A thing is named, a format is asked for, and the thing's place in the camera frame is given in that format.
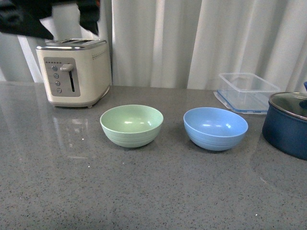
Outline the dark blue saucepan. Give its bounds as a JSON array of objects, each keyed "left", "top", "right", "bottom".
[{"left": 262, "top": 104, "right": 307, "bottom": 160}]

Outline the clear container lid blue seal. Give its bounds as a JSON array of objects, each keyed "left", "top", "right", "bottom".
[{"left": 213, "top": 90, "right": 271, "bottom": 115}]

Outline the light green bowl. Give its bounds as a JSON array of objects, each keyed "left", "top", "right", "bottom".
[{"left": 100, "top": 104, "right": 164, "bottom": 148}]

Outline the clear plastic food container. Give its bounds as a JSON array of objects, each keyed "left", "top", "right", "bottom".
[{"left": 218, "top": 72, "right": 281, "bottom": 111}]

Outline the light blue bowl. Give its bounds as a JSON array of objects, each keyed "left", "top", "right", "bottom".
[{"left": 183, "top": 107, "right": 248, "bottom": 151}]

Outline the white curtain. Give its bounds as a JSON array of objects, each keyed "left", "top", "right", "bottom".
[{"left": 0, "top": 0, "right": 307, "bottom": 92}]

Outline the cream toaster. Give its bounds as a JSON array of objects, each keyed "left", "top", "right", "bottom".
[{"left": 36, "top": 38, "right": 112, "bottom": 107}]

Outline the glass pot lid blue knob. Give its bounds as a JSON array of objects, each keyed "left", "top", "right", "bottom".
[{"left": 269, "top": 92, "right": 307, "bottom": 121}]

